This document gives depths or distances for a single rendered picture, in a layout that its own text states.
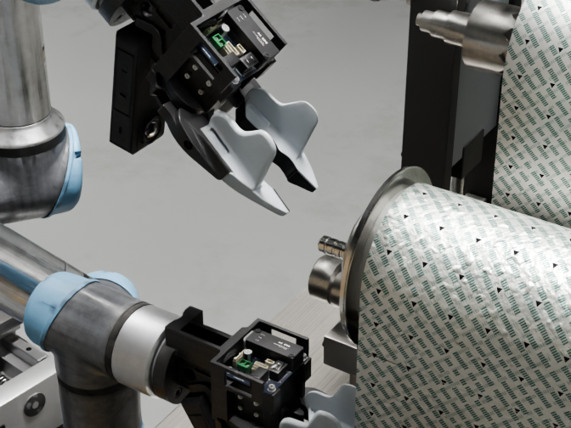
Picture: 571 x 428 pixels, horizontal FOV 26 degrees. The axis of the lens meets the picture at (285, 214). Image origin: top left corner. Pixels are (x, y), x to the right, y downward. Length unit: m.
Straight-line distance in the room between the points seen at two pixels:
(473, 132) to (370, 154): 2.34
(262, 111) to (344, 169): 2.60
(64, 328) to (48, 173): 0.50
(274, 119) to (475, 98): 0.37
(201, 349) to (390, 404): 0.17
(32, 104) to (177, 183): 1.99
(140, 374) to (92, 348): 0.05
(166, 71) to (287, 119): 0.10
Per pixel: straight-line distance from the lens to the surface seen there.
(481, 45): 1.12
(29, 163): 1.57
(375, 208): 0.92
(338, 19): 4.55
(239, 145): 0.94
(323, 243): 0.97
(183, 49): 0.93
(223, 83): 0.92
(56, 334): 1.13
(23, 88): 1.54
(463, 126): 1.29
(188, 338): 1.04
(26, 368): 1.68
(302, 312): 1.50
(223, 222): 3.34
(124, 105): 1.00
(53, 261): 1.26
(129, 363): 1.08
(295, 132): 0.98
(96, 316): 1.10
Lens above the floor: 1.80
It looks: 32 degrees down
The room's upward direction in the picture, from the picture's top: straight up
